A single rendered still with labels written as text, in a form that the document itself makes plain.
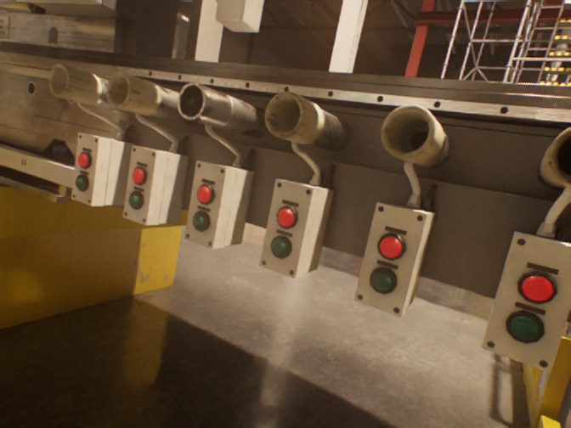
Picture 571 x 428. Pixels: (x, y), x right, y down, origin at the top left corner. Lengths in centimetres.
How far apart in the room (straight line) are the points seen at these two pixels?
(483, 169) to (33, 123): 120
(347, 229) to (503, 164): 25
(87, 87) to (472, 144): 72
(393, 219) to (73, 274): 152
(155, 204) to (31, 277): 102
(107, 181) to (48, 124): 41
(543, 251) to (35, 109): 129
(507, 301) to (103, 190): 80
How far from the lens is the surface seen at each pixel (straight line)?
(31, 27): 166
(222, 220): 71
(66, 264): 183
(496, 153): 67
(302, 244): 61
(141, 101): 78
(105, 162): 96
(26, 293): 180
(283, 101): 58
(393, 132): 53
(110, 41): 133
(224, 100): 68
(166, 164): 83
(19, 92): 147
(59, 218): 137
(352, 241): 68
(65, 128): 128
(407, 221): 56
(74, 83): 91
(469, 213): 64
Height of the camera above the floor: 80
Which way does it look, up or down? 9 degrees down
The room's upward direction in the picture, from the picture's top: 11 degrees clockwise
